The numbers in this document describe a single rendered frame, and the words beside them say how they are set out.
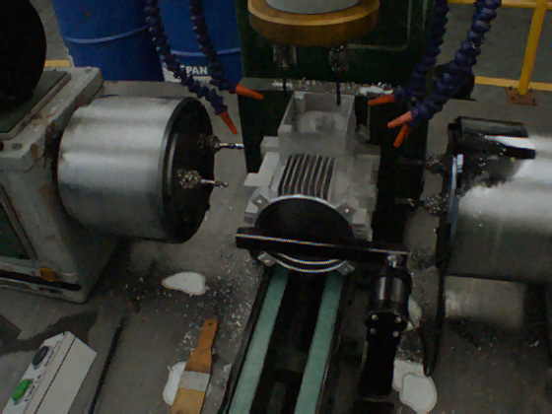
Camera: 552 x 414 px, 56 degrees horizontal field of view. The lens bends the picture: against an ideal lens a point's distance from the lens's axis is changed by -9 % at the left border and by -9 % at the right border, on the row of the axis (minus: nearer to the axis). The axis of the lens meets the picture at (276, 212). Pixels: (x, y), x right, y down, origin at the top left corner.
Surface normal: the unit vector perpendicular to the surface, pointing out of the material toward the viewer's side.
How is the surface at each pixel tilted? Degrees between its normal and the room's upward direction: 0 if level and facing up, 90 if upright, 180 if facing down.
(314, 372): 0
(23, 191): 90
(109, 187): 66
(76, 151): 43
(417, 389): 0
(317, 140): 90
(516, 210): 54
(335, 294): 0
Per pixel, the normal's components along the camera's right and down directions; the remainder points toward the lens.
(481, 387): -0.07, -0.74
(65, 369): 0.75, -0.35
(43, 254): -0.22, 0.66
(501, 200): -0.22, 0.05
